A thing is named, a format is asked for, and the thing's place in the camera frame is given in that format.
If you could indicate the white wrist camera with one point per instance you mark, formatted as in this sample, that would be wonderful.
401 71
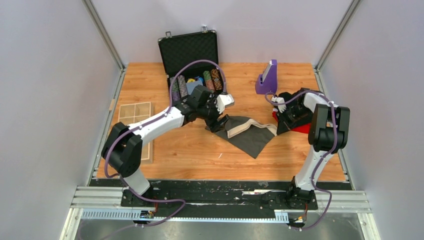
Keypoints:
224 101
280 107

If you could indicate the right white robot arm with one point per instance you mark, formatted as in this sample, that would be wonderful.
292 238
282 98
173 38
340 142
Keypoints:
328 133

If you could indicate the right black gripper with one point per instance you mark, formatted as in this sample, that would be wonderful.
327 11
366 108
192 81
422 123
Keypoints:
284 125

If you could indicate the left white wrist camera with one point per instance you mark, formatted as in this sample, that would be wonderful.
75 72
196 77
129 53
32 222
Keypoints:
224 101

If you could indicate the red underwear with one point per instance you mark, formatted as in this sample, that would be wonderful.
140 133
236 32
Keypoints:
304 129

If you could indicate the purple card holder stand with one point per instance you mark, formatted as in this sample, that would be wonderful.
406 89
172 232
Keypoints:
267 81

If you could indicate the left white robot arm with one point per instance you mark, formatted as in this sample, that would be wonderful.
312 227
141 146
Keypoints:
123 147

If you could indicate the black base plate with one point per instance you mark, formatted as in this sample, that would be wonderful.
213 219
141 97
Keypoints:
223 199

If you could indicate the wooden compartment tray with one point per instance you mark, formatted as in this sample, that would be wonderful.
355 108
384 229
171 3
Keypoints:
134 113

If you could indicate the black poker chip case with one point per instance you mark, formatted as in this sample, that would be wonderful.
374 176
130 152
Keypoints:
191 56

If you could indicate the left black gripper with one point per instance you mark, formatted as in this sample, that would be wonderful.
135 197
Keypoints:
213 124

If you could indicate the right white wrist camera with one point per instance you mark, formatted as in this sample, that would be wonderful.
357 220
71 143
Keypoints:
280 107

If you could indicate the grey underwear white waistband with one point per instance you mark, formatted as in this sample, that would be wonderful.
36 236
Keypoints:
247 134

